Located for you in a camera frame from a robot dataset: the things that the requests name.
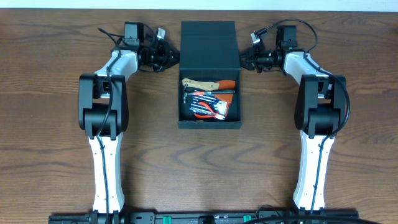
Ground dark green box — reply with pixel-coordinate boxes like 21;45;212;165
178;21;243;129

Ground red handled small pliers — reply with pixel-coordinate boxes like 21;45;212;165
194;102;226;120

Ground small metal hammer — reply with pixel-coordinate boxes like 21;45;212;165
183;84;188;104

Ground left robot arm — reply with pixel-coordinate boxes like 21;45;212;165
78;40;179;215

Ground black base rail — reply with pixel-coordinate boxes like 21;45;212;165
48;205;359;224

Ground clear blue screwdriver set case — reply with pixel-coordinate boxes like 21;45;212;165
189;95;230;120

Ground orange scraper with wooden handle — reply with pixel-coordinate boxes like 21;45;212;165
181;78;236;103

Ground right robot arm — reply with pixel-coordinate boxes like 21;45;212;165
239;46;351;212

